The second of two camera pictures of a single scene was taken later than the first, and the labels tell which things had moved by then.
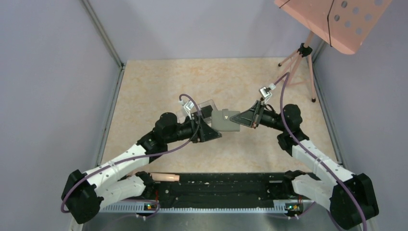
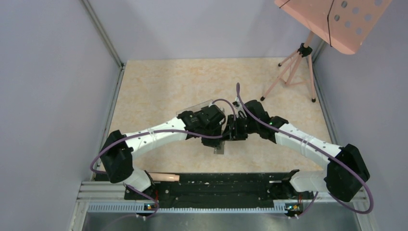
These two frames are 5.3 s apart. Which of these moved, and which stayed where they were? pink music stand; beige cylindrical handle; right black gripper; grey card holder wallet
Moved: grey card holder wallet; right black gripper
Stayed: beige cylindrical handle; pink music stand
